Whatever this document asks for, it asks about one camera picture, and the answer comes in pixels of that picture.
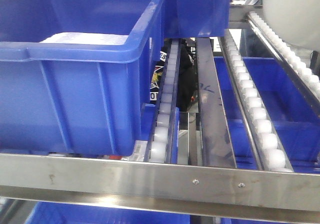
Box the white roller track middle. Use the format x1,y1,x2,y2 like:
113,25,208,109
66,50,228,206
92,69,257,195
218,29,294,173

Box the white roller track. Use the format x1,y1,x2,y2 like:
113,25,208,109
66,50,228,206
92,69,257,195
247,11,320,116
218,29,294,173
144,39,181,164

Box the white roller track right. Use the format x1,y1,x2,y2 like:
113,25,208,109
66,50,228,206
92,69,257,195
247,11,320,116

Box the blue bin bottom layer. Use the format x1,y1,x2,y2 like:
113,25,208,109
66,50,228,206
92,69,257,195
25,202,190,224

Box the steel front shelf rail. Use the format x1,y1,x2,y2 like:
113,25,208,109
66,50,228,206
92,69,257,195
0,153,320,224

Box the blue bin below shelf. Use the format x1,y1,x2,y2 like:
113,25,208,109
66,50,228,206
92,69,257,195
214,57,320,174

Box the white roller track left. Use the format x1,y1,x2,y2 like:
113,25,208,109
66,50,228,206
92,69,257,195
144,39,181,164

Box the white contents in bin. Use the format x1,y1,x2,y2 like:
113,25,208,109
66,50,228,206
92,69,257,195
41,32,128,46

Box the blue bin rear centre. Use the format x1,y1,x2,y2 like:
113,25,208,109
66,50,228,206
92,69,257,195
164,0,230,38

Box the steel divider strip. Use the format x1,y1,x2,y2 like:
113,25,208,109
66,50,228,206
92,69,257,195
195,37,237,168

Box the white plastic bin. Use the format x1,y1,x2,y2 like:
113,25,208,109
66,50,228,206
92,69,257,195
263,0,320,52

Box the large blue bin front left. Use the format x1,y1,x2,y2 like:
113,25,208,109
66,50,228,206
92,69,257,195
0,0,165,156

